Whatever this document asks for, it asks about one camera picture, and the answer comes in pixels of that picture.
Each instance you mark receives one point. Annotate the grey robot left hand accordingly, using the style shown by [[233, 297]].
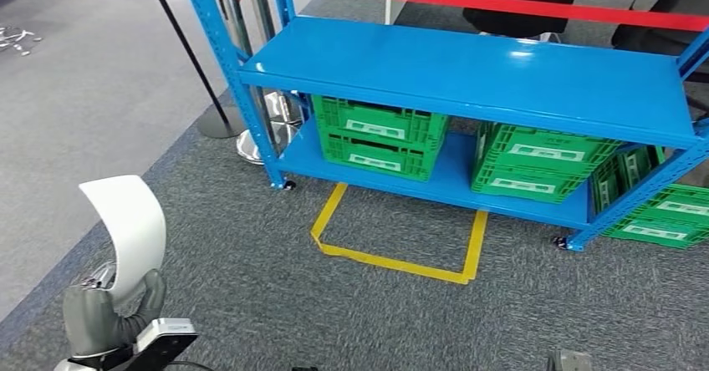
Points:
[[94, 324]]

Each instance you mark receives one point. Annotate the white curved plastic part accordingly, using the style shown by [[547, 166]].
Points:
[[133, 230]]

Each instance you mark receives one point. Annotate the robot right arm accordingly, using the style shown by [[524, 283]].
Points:
[[570, 362]]

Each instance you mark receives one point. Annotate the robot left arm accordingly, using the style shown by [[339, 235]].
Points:
[[66, 365]]

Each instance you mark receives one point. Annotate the blue metal shelf rack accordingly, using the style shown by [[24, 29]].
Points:
[[443, 64]]

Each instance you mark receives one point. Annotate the silver metal scraps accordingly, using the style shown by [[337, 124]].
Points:
[[14, 36]]

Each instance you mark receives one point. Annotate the yellow floor tape outline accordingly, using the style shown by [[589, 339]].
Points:
[[388, 262]]

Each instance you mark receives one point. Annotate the green plastic crate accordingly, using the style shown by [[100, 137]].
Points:
[[415, 163], [332, 114], [653, 241], [681, 197], [606, 186], [565, 188], [498, 147]]

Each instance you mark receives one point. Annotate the red barrier belt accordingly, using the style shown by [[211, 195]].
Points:
[[498, 4]]

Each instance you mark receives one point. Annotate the person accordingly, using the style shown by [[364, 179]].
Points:
[[520, 22]]

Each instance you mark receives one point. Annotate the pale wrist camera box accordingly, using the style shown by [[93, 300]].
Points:
[[166, 335]]

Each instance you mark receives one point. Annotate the black stanchion post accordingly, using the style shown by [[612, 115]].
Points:
[[219, 125]]

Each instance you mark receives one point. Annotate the chrome stanchion post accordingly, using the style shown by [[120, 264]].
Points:
[[260, 147], [260, 3]]

